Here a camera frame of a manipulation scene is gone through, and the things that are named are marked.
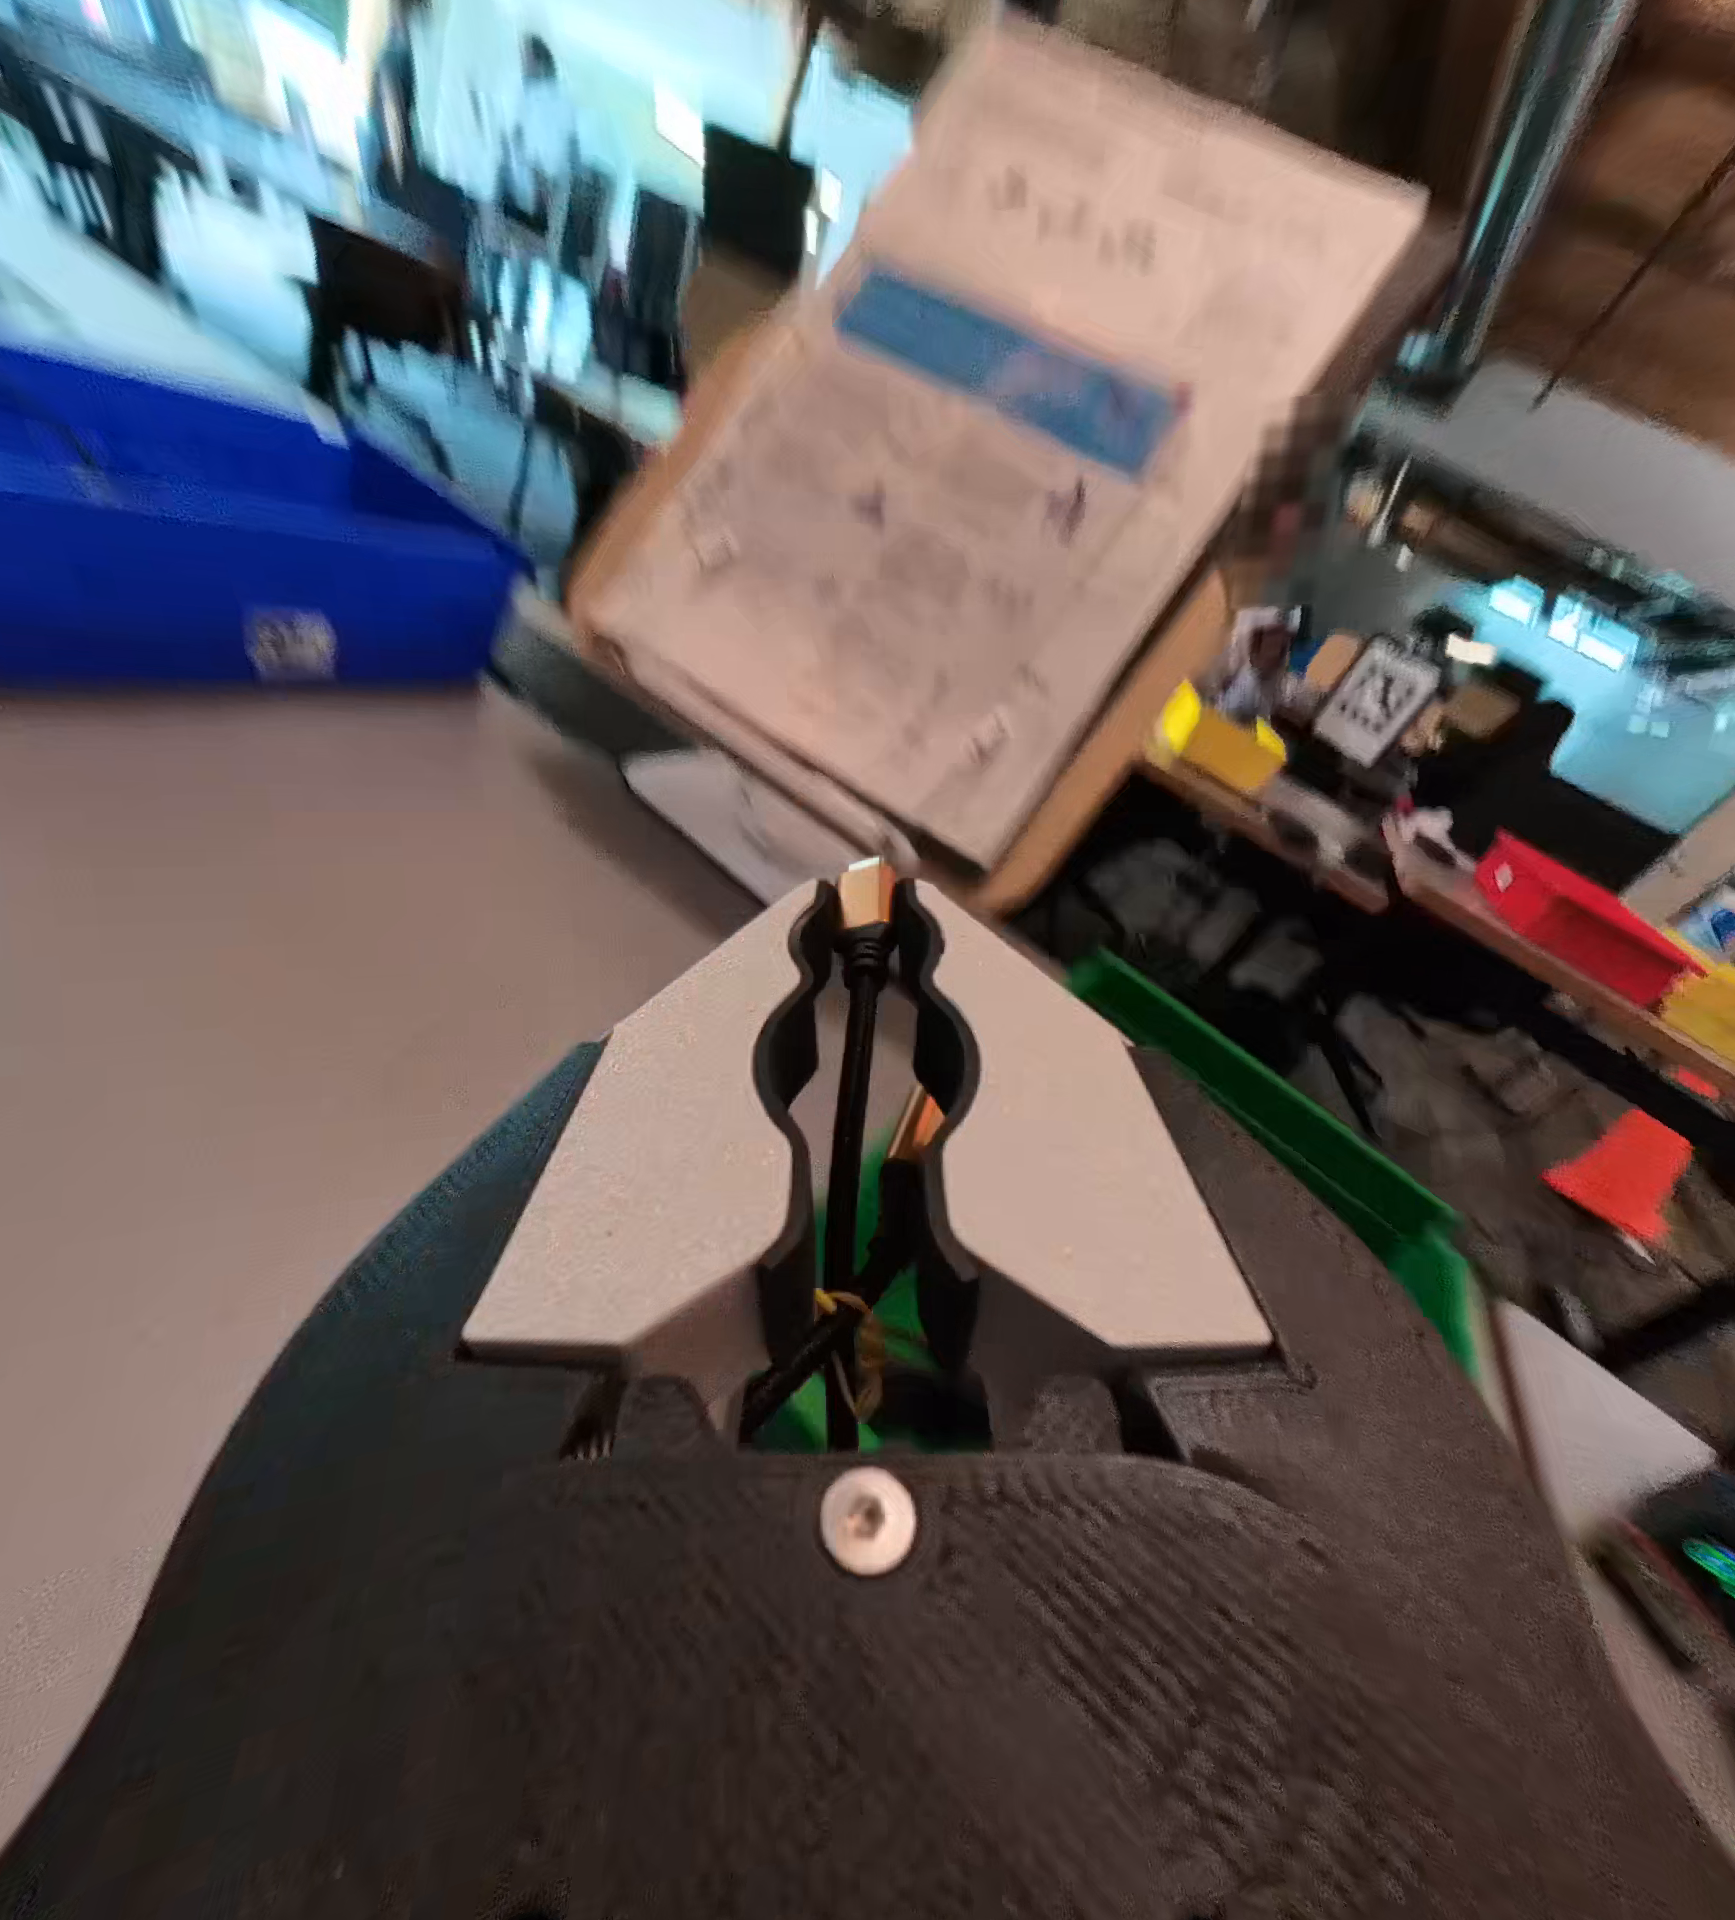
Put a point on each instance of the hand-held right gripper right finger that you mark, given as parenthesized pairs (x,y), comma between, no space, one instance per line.
(1108,1201)

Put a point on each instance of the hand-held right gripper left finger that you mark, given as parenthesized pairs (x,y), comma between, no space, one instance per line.
(643,1201)

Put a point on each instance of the green plastic bin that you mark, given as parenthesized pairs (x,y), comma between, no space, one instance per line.
(1258,1110)

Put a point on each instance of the blue plastic bin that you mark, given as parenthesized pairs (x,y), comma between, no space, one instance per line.
(207,555)

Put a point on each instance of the black desk panel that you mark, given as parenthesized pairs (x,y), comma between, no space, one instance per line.
(583,675)

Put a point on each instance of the yellow twist tie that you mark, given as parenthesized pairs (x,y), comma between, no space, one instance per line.
(853,1335)

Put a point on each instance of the instruction sheet on wooden stand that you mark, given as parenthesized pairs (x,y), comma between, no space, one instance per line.
(1108,751)

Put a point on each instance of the wooden table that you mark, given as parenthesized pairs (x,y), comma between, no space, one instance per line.
(1438,884)

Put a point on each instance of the orange traffic cone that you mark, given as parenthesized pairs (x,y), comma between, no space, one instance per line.
(1626,1179)

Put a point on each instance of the red plastic bin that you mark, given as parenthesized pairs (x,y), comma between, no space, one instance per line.
(1580,914)

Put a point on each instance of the fiducial marker board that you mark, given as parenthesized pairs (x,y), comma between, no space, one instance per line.
(1378,698)

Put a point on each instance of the document stand with instruction sheet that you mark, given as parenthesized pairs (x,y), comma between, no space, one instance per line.
(988,524)

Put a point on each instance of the black device green lights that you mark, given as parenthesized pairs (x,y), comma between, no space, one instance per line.
(1730,1574)

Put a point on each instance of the black metal post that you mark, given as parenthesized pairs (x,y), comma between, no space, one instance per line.
(1528,180)

